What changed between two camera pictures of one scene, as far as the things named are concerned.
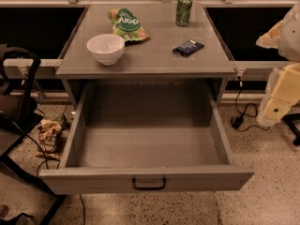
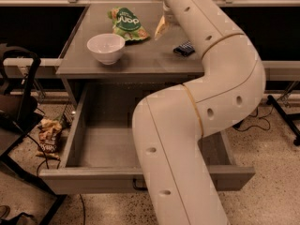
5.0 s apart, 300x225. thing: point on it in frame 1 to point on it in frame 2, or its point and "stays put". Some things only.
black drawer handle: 148,188 stays put
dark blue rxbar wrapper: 188,48 stays put
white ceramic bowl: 107,48 stays put
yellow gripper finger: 270,39 to 161,28
